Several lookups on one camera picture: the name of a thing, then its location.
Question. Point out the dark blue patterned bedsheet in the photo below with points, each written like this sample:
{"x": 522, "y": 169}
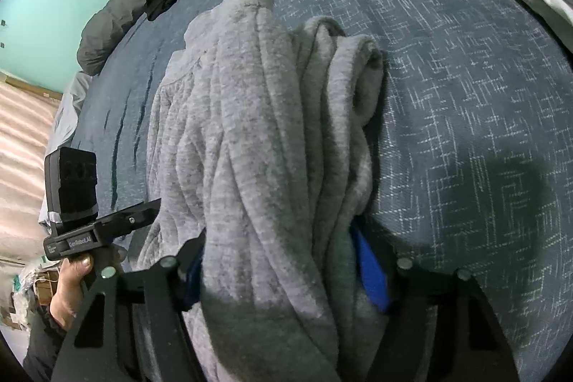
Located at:
{"x": 473, "y": 137}

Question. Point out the light grey knit sweater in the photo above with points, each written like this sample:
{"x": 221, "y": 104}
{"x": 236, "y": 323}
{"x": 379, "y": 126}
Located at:
{"x": 256, "y": 140}

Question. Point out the person left hand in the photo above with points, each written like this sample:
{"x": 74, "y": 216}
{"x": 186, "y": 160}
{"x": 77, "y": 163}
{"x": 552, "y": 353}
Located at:
{"x": 68, "y": 298}

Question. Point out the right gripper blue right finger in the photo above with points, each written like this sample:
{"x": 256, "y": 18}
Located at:
{"x": 375, "y": 266}

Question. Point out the black camera box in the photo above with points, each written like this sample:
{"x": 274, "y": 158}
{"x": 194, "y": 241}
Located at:
{"x": 70, "y": 188}

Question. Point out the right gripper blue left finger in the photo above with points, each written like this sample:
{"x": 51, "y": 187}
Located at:
{"x": 190, "y": 259}

